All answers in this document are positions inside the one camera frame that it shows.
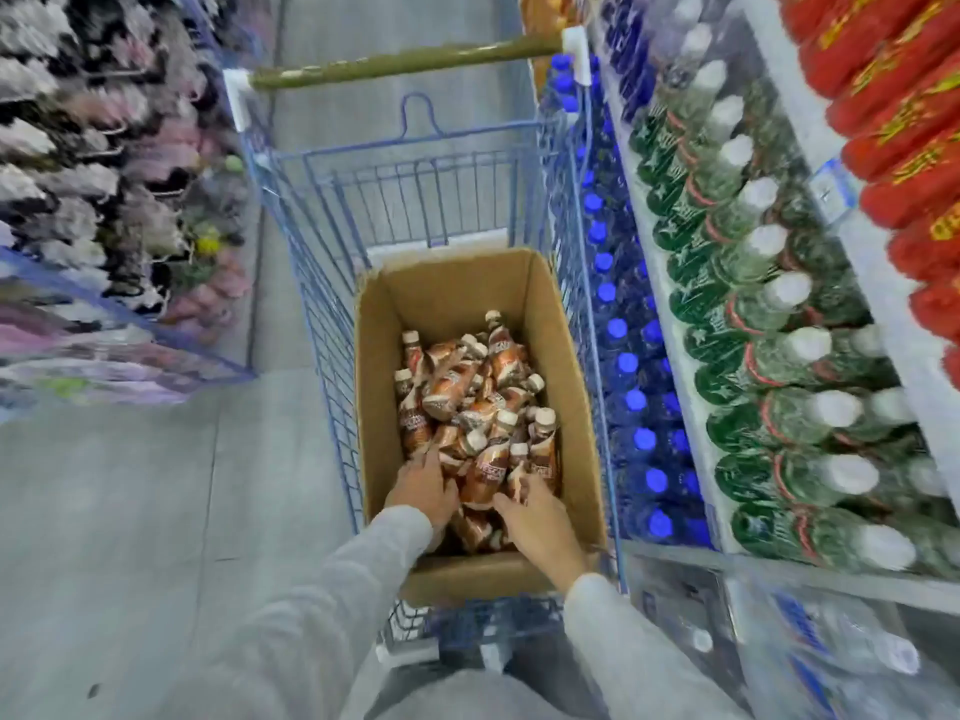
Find person's left hand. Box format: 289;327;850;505
384;445;461;553

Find person's right hand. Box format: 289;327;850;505
492;472;591;595

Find person's right forearm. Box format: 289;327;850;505
562;572;753;720

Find person's left forearm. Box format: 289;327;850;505
159;505;436;720

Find pile of brown drink bottles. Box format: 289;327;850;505
393;310;562;554

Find brown cardboard box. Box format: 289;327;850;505
354;247;609;607

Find row of blue-capped bottles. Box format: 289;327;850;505
538;52;715;550

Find person's grey trousers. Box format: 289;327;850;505
366;665;575;720

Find white cardboard sheet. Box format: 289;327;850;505
366;230;520;272

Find row of green bottles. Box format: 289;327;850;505
628;58;960;580

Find wrapped packs of water bottles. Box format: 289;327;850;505
628;550;960;720

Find white store shelf unit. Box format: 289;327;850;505
585;0;960;619

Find rack of plush slippers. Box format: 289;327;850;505
0;0;260;346

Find blue shelf price tag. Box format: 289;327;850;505
808;158;858;224

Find row of dark blue bottles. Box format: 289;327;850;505
598;0;680;124

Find blue wire shopping cart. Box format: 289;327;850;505
222;25;628;670

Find blue wire display basket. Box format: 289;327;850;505
0;245;258;430

